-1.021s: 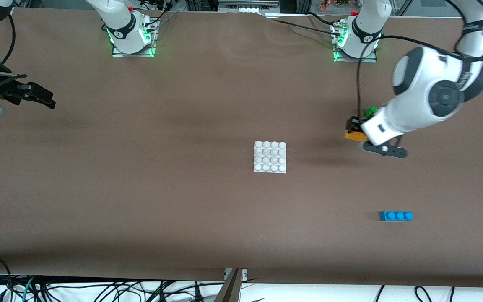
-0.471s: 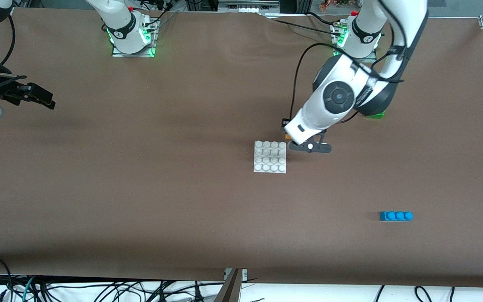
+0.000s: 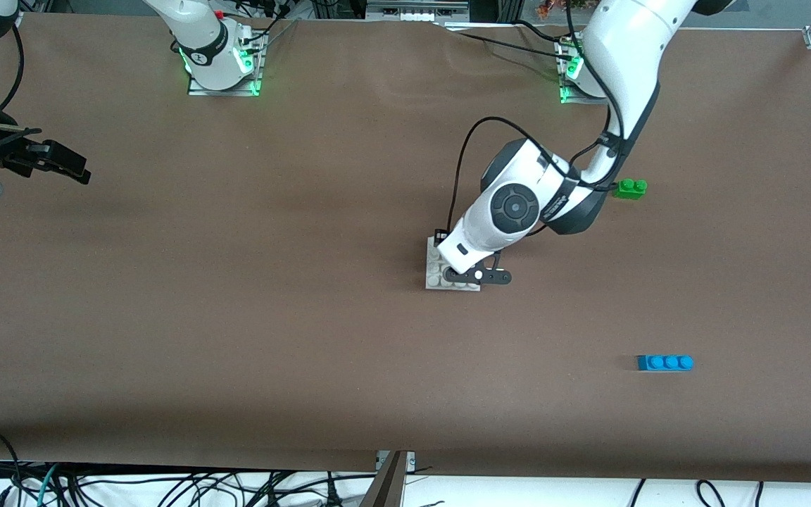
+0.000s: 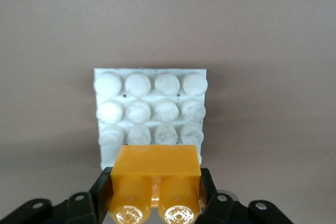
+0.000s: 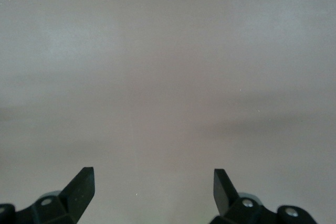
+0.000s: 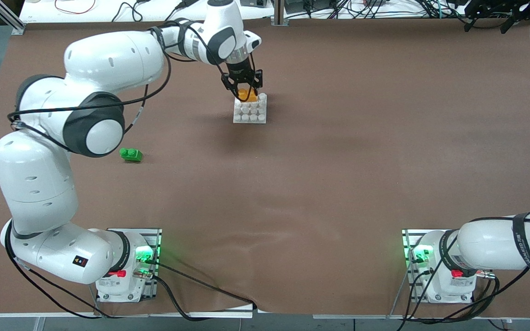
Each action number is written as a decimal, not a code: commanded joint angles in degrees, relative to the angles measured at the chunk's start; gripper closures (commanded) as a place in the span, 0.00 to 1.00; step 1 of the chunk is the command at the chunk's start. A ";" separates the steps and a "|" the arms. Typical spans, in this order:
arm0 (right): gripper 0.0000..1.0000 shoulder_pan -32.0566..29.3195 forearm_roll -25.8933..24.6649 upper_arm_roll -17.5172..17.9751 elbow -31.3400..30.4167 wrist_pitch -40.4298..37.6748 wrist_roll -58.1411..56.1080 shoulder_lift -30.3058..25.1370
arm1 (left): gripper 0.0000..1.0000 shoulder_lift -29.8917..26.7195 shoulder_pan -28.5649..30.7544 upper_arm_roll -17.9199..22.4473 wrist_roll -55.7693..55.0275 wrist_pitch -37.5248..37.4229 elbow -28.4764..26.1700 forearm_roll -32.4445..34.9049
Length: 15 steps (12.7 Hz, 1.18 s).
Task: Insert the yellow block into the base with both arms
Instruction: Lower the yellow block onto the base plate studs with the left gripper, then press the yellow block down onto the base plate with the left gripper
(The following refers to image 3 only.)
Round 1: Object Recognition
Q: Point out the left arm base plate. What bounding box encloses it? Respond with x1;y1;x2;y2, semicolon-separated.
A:
555;35;607;106

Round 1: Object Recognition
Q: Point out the silver table edge bracket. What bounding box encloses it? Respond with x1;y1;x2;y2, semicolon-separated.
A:
376;451;417;474

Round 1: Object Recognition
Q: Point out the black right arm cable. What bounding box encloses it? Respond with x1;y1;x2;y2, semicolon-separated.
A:
0;18;26;113

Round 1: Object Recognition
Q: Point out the teal floor cable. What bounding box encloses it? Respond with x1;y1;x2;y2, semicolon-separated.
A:
22;463;61;507

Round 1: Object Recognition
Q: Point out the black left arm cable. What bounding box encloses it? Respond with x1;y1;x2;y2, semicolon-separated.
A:
444;116;624;233

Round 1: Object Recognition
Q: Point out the dark table support beam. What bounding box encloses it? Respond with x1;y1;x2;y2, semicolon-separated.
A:
358;451;408;507

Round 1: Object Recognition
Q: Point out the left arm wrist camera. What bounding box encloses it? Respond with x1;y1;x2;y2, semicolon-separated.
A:
446;250;513;287

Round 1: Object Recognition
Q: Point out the brown table cover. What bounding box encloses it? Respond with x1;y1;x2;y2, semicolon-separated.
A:
0;11;811;483

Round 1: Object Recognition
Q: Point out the white studded base plate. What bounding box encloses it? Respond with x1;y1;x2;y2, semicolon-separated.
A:
425;236;482;292

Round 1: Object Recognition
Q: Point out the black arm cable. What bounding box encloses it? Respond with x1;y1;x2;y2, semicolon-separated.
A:
0;18;26;113
444;116;624;233

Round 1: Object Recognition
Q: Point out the blue three-stud block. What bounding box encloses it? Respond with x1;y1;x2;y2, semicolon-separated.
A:
637;354;694;372

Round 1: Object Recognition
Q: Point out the green two-stud block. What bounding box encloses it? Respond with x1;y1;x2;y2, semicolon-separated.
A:
612;178;648;201

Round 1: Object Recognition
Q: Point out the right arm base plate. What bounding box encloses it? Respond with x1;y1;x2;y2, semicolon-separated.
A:
187;25;267;97

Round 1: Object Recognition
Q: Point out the black cable on table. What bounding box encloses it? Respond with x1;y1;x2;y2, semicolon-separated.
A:
444;20;575;64

